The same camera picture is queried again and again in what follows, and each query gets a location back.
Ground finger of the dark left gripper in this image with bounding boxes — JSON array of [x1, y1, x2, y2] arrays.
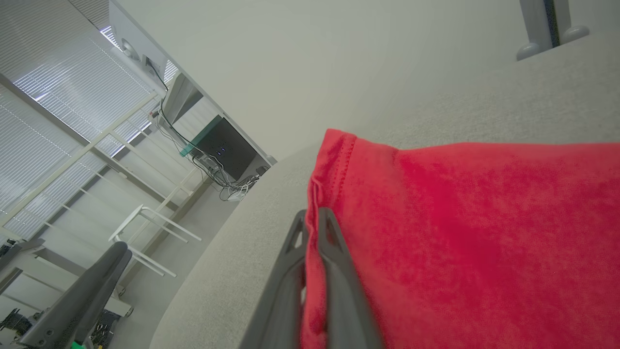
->
[[19, 241, 132, 348]]

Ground red Bulls jersey white sleeves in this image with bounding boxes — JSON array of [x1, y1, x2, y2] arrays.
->
[[299, 128, 620, 349]]

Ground white stool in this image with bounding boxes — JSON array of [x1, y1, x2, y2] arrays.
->
[[108, 204, 202, 278]]

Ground grey fabric sofa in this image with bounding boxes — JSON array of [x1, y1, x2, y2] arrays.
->
[[149, 29, 620, 349]]

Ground tangled desk cables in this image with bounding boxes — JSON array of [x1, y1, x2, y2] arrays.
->
[[148, 63, 262, 202]]

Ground white window frame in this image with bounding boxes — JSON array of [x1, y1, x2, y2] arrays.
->
[[0, 73, 214, 243]]

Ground grey partition post with feet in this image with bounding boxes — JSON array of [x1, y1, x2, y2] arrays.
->
[[516, 0, 590, 62]]

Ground grey monitor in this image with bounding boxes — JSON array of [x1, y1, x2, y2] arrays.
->
[[161, 73, 204, 126]]

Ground black computer tower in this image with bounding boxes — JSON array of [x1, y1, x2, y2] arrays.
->
[[191, 116, 260, 182]]

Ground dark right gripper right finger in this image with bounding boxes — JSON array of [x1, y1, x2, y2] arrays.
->
[[317, 207, 383, 349]]

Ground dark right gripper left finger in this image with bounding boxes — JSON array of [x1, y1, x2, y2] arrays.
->
[[241, 209, 310, 349]]

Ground white window blinds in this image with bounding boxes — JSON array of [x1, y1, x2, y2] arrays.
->
[[0, 0, 180, 238]]

